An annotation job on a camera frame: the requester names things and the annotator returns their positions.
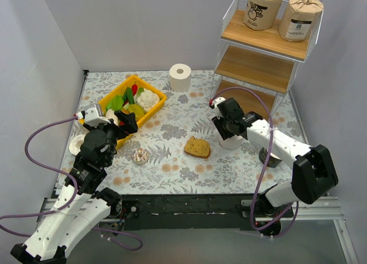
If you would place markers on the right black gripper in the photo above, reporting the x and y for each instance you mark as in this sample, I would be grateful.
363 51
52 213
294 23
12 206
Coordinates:
222 127

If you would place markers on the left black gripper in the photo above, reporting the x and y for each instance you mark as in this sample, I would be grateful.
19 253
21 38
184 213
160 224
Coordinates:
121 126

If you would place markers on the white paper towel roll front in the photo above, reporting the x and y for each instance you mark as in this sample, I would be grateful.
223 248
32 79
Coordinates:
233 142

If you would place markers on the white paper towel roll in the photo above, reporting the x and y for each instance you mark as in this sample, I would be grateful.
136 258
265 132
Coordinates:
180 77
233 142

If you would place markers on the white paper towel roll back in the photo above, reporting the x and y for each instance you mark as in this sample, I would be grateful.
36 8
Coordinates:
180 77

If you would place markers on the brown roll with drawing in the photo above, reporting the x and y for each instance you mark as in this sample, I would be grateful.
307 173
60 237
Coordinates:
260 14

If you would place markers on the brown roll with label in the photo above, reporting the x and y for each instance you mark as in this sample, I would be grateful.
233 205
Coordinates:
299 18

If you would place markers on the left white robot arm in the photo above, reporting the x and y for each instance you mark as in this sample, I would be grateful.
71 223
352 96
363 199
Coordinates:
79 206

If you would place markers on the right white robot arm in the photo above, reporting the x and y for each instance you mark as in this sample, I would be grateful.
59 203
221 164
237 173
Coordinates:
313 171

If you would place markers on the yellow green pepper toy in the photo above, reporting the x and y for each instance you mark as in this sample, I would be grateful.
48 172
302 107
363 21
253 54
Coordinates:
137 110

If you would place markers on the white garlic toy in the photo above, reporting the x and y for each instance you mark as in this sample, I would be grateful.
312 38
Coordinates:
110 115

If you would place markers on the green leafy vegetable toy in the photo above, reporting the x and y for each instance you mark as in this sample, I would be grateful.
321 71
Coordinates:
120 102

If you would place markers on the white cauliflower toy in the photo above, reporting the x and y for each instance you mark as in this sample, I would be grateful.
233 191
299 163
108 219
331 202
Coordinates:
147 100

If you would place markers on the red chili pepper toy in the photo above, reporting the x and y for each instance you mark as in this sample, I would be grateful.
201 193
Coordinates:
134 89

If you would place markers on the cat shaped bread slice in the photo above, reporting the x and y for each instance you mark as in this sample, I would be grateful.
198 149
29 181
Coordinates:
197 148

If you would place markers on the yellow plastic bin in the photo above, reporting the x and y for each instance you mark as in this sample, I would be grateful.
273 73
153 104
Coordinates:
128 83

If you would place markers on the floral table mat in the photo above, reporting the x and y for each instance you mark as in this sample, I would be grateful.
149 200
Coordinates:
169 170

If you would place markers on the white paper roll left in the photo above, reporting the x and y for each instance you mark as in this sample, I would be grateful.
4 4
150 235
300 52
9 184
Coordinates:
75 144

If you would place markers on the dark wrapped paper roll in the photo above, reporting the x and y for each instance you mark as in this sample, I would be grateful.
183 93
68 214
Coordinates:
273 162

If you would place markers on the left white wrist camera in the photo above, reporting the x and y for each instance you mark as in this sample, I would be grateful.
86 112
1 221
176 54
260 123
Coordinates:
92 115

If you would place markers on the white wire wooden shelf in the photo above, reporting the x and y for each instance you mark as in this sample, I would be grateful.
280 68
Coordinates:
257 68

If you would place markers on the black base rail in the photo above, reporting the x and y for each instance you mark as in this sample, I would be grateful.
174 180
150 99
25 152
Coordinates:
185 211

